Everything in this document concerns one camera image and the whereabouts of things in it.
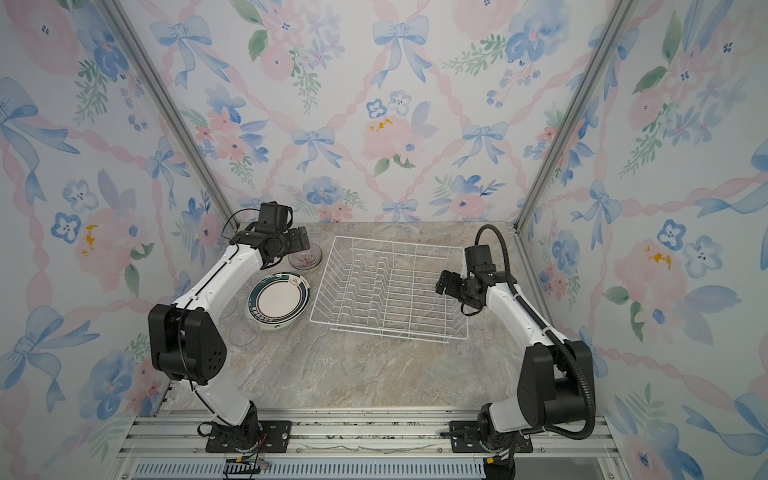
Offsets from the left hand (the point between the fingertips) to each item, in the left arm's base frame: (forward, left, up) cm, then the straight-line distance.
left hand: (292, 236), depth 90 cm
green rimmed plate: (-11, +7, -18) cm, 22 cm away
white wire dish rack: (-6, -29, -18) cm, 35 cm away
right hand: (-12, -47, -9) cm, 49 cm away
